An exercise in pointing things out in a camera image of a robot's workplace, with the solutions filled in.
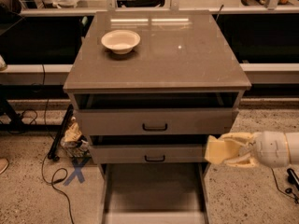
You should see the black floor cable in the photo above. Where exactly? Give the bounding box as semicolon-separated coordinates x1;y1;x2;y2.
40;63;76;224

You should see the blue tape cross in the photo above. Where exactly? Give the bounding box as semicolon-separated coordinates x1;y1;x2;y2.
64;157;90;186

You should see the black middle drawer handle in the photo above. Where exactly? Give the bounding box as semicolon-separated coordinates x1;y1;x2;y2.
144;155;165;162

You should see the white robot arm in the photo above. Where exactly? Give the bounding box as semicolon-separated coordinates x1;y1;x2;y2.
220;131;299;168

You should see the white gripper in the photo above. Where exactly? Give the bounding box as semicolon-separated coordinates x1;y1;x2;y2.
220;132;290;168

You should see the black top drawer handle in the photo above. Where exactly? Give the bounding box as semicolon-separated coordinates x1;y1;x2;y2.
142;123;168;132

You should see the grey drawer cabinet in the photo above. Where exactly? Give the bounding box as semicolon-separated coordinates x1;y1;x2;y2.
63;9;252;224

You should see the black drawer handle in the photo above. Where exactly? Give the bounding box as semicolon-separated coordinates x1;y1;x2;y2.
142;123;168;132
144;155;165;162

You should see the white bowl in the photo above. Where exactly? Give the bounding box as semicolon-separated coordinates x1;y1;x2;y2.
101;30;141;55

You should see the top grey drawer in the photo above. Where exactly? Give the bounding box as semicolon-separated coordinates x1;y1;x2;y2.
75;92;238;135

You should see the black leaning bar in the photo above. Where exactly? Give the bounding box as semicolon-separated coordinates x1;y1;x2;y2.
48;105;73;161

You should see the black pedal cable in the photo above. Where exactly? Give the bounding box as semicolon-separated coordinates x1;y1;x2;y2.
270;167;299;202

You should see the bottom grey drawer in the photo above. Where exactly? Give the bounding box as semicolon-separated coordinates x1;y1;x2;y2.
99;163;211;224

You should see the yellow sponge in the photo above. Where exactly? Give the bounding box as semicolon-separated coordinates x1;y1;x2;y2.
205;135;240;164

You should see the crumpled paper bag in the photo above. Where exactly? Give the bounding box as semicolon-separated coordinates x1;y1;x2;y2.
60;117;90;158

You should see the grey drawer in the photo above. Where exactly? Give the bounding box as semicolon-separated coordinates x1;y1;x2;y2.
99;163;211;224
89;134;209;164
75;92;238;135

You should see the middle grey drawer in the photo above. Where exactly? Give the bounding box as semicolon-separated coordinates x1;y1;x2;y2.
89;134;209;164

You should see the black cylinder device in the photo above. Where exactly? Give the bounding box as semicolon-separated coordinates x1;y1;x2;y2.
287;168;299;190

